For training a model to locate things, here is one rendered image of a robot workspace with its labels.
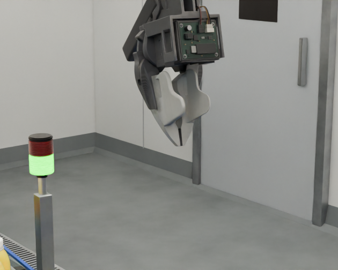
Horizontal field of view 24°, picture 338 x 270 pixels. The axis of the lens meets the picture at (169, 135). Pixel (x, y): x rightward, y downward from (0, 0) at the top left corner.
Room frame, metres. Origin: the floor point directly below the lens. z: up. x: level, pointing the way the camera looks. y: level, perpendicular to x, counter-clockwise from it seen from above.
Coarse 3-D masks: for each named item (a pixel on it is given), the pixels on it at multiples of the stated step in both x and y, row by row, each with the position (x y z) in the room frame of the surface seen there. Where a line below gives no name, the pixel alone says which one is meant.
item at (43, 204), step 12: (36, 204) 1.97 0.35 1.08; (48, 204) 1.97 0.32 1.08; (36, 216) 1.97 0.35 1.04; (48, 216) 1.96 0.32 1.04; (36, 228) 1.97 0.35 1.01; (48, 228) 1.96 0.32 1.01; (36, 240) 1.97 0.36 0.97; (48, 240) 1.96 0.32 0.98; (36, 252) 1.98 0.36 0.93; (48, 252) 1.96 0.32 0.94; (36, 264) 1.98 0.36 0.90; (48, 264) 1.96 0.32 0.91
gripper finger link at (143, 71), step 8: (136, 56) 0.93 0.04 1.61; (136, 64) 0.93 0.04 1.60; (144, 64) 0.93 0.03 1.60; (136, 72) 0.93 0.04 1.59; (144, 72) 0.93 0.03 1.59; (152, 72) 0.93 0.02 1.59; (136, 80) 0.93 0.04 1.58; (144, 80) 0.92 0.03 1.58; (144, 88) 0.92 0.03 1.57; (152, 88) 0.92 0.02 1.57; (144, 96) 0.93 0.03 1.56; (152, 96) 0.92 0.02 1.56; (152, 104) 0.92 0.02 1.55
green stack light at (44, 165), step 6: (30, 156) 1.96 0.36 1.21; (48, 156) 1.96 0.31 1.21; (30, 162) 1.96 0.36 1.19; (36, 162) 1.95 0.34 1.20; (42, 162) 1.95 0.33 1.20; (48, 162) 1.95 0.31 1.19; (30, 168) 1.96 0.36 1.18; (36, 168) 1.95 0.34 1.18; (42, 168) 1.95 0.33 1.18; (48, 168) 1.95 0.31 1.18; (36, 174) 1.95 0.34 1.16; (42, 174) 1.95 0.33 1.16; (48, 174) 1.95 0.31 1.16
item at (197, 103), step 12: (192, 72) 0.94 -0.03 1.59; (180, 84) 0.95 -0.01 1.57; (192, 84) 0.94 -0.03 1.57; (192, 96) 0.94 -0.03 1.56; (204, 96) 0.92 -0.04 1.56; (192, 108) 0.93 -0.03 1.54; (204, 108) 0.92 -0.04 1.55; (180, 120) 0.94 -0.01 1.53; (192, 120) 0.93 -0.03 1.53; (180, 132) 0.93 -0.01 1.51
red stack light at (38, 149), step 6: (30, 144) 1.96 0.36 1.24; (36, 144) 1.95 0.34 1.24; (42, 144) 1.95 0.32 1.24; (48, 144) 1.96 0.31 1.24; (30, 150) 1.96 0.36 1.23; (36, 150) 1.95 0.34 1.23; (42, 150) 1.95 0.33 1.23; (48, 150) 1.96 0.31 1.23; (36, 156) 1.95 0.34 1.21; (42, 156) 1.95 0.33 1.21
